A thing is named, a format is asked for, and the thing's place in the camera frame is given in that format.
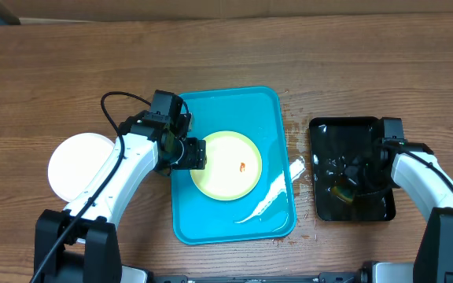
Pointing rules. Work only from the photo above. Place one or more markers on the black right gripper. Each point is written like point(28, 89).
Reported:
point(356, 178)

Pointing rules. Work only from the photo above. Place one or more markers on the yellow-green sponge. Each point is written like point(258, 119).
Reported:
point(344, 194)

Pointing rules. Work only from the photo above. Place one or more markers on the yellow-green plastic plate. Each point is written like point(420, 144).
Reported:
point(233, 166)

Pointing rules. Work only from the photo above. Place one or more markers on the teal plastic tray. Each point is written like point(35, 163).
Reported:
point(269, 209)

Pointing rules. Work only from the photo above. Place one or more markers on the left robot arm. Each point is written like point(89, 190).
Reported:
point(80, 244)

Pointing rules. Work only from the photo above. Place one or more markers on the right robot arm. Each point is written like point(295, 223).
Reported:
point(414, 168)

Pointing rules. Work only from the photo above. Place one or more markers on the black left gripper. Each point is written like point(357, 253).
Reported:
point(197, 157)

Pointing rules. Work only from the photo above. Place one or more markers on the white plate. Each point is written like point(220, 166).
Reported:
point(75, 162)

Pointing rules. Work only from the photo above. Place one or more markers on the black water tray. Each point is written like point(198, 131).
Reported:
point(328, 135)

